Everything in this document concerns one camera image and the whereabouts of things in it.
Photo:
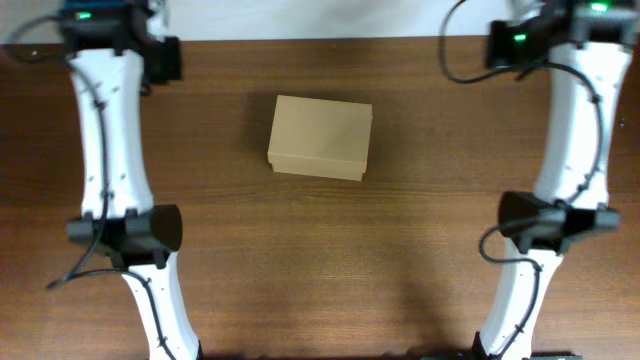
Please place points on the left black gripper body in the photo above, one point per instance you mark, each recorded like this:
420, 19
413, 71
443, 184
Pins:
162, 59

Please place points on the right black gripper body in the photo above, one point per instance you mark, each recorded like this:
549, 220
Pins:
518, 46

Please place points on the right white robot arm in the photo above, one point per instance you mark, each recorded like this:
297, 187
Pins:
587, 46

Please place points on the brown cardboard box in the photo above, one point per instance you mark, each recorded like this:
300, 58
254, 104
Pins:
320, 138

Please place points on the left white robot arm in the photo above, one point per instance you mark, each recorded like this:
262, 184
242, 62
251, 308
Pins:
116, 51

